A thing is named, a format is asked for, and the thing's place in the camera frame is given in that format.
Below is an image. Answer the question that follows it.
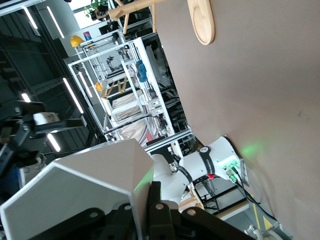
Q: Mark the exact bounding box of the wooden table with black frame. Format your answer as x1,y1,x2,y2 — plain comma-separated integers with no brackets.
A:
178,186,251,221

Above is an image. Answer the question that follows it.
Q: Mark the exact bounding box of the yellow black striped tape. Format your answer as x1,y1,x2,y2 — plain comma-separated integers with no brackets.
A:
100,77,138,99

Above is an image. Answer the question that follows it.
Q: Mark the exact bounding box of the white ceiling light strip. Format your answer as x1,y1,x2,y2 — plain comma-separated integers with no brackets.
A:
46,5,66,39
62,77,85,115
46,133,62,153
21,5,39,30
78,71,94,99

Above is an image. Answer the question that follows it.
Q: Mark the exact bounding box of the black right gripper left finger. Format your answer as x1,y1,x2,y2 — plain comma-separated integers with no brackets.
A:
32,203,139,240

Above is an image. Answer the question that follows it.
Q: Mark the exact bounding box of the green potted plant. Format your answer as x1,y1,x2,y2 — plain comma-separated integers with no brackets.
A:
83,0,111,20

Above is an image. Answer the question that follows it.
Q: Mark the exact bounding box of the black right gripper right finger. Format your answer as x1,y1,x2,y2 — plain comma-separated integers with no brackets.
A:
147,181,253,240

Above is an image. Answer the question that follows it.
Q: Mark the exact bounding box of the white metal frame cell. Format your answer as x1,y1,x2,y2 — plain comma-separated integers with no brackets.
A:
66,29,194,154

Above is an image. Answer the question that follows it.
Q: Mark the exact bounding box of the white faceted cup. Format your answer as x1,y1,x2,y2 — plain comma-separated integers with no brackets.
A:
0,138,155,240

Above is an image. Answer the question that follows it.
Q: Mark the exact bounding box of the yellow hard hat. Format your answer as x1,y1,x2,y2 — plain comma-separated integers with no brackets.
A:
70,35,85,48

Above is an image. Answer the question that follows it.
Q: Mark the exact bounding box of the black left arm base cable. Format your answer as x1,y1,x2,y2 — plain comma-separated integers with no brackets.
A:
226,167,279,222

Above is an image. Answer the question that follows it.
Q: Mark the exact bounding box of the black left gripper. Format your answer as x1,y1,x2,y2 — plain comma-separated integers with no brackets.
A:
0,100,85,169

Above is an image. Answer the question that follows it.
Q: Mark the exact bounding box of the wooden cup rack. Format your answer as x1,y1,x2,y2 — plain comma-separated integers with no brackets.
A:
107,0,216,47

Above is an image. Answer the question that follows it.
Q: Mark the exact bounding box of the white crumpled sheet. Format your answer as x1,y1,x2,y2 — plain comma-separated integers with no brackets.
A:
111,91,152,149

